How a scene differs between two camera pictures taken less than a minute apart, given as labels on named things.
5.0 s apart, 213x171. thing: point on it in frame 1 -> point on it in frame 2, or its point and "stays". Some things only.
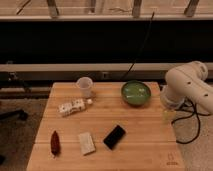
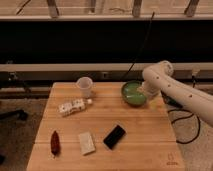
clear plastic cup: [84, 83] stays
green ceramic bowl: [135, 93] stays
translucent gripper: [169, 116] -> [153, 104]
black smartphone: [114, 137] stays
